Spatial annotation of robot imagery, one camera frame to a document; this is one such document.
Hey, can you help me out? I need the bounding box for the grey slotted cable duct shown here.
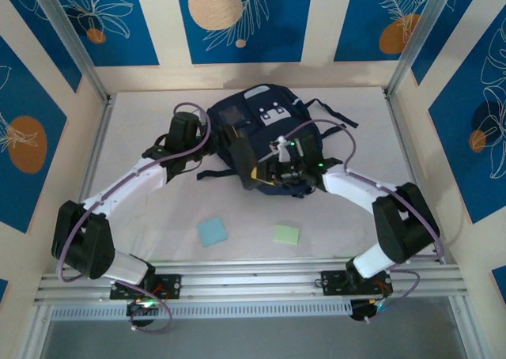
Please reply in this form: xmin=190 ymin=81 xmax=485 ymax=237
xmin=51 ymin=300 xmax=353 ymax=321

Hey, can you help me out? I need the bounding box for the light green sticky note pad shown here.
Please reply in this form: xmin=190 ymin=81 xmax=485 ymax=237
xmin=272 ymin=223 xmax=301 ymax=245

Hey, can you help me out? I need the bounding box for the aluminium side rail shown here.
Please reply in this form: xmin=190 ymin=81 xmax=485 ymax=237
xmin=57 ymin=93 xmax=118 ymax=273
xmin=382 ymin=89 xmax=447 ymax=267

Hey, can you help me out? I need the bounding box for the aluminium frame post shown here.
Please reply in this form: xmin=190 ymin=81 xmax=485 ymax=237
xmin=383 ymin=0 xmax=485 ymax=99
xmin=27 ymin=0 xmax=114 ymax=105

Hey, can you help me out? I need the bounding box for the aluminium frame cross rail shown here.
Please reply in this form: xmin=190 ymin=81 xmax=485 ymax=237
xmin=33 ymin=258 xmax=470 ymax=307

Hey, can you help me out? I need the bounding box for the aluminium frame leg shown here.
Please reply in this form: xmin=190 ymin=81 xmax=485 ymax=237
xmin=448 ymin=295 xmax=485 ymax=359
xmin=23 ymin=303 xmax=55 ymax=359

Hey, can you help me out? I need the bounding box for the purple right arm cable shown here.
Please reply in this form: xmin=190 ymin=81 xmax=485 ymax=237
xmin=276 ymin=118 xmax=446 ymax=324

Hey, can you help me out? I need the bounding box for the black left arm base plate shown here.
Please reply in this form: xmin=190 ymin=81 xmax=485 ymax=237
xmin=109 ymin=274 xmax=182 ymax=300

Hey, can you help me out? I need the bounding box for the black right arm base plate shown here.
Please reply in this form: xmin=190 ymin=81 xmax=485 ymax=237
xmin=322 ymin=270 xmax=393 ymax=297

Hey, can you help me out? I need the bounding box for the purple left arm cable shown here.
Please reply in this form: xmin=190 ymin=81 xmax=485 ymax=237
xmin=57 ymin=101 xmax=210 ymax=334

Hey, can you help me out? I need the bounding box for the blue sticky note pad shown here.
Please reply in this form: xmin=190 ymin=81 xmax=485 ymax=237
xmin=196 ymin=215 xmax=230 ymax=249

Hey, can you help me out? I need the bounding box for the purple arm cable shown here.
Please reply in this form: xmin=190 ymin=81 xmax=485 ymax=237
xmin=57 ymin=101 xmax=210 ymax=334
xmin=276 ymin=118 xmax=446 ymax=324

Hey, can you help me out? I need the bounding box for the navy blue backpack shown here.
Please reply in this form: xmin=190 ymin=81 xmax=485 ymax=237
xmin=196 ymin=83 xmax=359 ymax=198

